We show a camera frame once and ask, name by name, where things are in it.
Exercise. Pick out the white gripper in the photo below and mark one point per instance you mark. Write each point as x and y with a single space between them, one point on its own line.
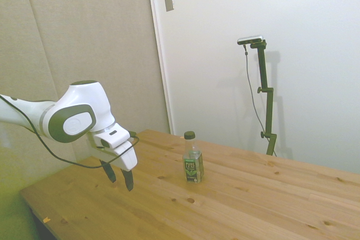
126 158

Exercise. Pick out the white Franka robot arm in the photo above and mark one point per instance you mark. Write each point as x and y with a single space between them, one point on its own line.
80 102

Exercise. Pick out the clear Pure Leaf bottle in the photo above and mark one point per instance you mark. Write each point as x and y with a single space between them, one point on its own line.
192 161

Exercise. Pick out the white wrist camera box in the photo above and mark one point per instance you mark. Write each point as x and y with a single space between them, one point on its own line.
111 138

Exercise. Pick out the white door frame strip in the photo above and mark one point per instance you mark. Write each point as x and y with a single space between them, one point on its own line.
160 51

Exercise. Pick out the dark green camera stand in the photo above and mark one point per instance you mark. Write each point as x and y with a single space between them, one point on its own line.
266 96

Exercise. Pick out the grey wall switch plate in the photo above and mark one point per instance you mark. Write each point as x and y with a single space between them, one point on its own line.
169 1

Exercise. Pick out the silver exterior camera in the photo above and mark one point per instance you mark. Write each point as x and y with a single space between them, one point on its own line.
250 39

